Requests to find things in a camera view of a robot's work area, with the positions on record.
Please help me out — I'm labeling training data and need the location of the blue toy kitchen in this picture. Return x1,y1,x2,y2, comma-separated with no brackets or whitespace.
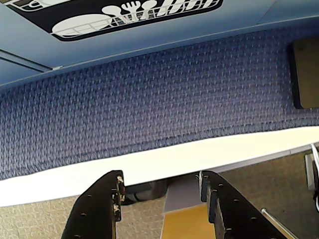
0,0,319,88

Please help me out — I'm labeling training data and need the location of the dark rectangular pad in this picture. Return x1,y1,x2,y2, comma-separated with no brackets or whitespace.
288,38,319,110

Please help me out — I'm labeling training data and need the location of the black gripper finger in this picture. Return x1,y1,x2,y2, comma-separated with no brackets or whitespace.
61,170,125,239
200,170,288,239

